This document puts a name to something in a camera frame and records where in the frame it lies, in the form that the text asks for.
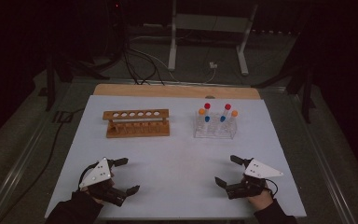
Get person's left hand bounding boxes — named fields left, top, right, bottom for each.
left=85, top=189, right=106, bottom=206

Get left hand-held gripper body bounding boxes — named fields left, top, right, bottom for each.
left=79, top=157, right=129, bottom=207

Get black stand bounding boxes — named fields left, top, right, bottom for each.
left=251, top=59, right=317, bottom=124
left=38, top=50, right=111, bottom=112

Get wooden test tube rack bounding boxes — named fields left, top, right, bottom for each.
left=102, top=108, right=171, bottom=139

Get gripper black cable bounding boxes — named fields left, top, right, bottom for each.
left=77, top=161, right=98, bottom=189
left=264, top=177, right=280, bottom=198

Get long black floor cable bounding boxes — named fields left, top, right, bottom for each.
left=0, top=106, right=87, bottom=224

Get white floor cable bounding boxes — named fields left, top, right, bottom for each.
left=127, top=46, right=217, bottom=85

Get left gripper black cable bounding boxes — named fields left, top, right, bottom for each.
left=77, top=161, right=98, bottom=189

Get person's right hand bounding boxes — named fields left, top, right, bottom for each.
left=247, top=190, right=275, bottom=212

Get white metal stand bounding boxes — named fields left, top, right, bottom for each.
left=167, top=0, right=259, bottom=77

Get metal floor rail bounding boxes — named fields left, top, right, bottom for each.
left=0, top=118, right=55, bottom=224
left=287, top=92, right=357, bottom=224
left=71, top=77, right=288, bottom=93

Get white table mat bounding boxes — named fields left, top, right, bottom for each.
left=45, top=94, right=308, bottom=219

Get dark equipment tower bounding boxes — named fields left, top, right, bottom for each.
left=103, top=0, right=129, bottom=63

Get clear plastic test tube rack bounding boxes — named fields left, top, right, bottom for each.
left=193, top=110, right=239, bottom=140

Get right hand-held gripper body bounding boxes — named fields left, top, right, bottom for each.
left=225, top=158, right=284, bottom=201

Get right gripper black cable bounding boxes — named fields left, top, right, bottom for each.
left=264, top=177, right=280, bottom=198

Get black floor cable bundle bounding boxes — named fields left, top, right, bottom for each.
left=122, top=40, right=166, bottom=86

